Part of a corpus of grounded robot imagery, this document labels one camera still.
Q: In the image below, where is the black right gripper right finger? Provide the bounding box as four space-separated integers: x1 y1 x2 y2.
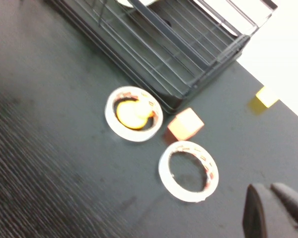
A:
271 182 298 233

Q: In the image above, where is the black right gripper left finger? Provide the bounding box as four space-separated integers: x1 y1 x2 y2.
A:
242 183 298 238

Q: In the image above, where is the white tape roll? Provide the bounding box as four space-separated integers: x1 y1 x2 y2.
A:
104 86 164 142
158 140 219 203

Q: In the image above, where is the yellow cube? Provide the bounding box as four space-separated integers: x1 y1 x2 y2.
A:
248 86 280 115

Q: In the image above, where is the orange cube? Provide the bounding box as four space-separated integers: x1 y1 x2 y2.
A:
163 107 205 144

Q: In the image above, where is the black wire dish rack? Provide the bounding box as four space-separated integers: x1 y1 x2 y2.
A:
43 0 279 115

